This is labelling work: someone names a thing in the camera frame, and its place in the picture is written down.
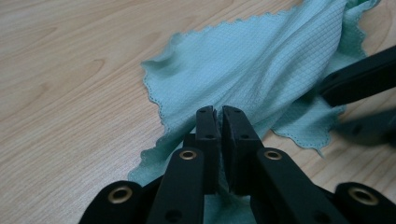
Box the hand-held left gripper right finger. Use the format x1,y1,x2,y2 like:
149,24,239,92
221,105,349,224

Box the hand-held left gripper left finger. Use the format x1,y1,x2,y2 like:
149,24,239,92
146,105,219,224

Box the teal microfibre cloth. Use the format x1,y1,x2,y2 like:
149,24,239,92
127,0,382,224

